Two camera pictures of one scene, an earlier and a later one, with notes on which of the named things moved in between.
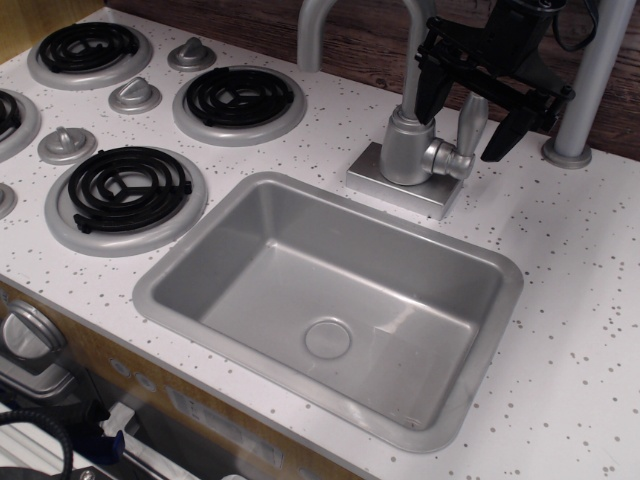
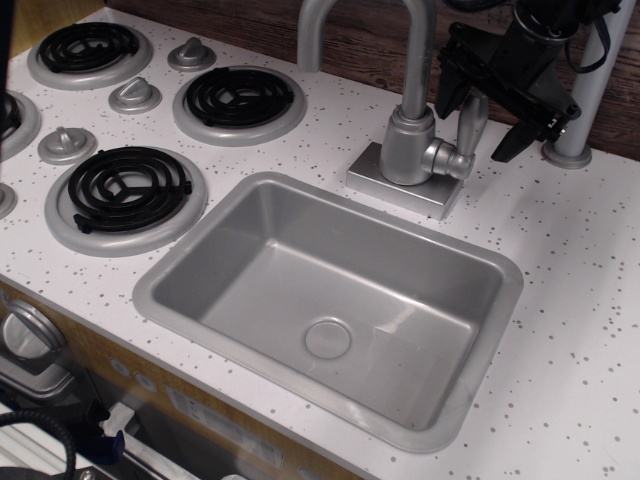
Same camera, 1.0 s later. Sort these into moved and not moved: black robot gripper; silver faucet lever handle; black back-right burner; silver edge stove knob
Moved: black robot gripper
Not moved: black back-right burner; silver faucet lever handle; silver edge stove knob
